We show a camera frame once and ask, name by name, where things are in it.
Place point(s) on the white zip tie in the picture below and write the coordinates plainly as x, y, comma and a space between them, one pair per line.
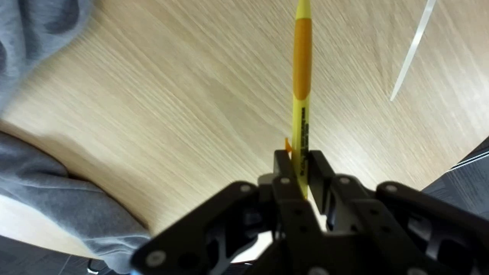
412, 56

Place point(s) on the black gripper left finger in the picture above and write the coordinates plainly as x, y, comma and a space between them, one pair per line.
239, 224

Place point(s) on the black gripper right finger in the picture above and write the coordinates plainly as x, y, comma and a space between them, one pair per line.
398, 224

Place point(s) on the grey cloth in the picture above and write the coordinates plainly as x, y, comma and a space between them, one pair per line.
62, 204

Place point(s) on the yellow orange pen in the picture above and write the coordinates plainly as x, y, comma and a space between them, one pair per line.
302, 62

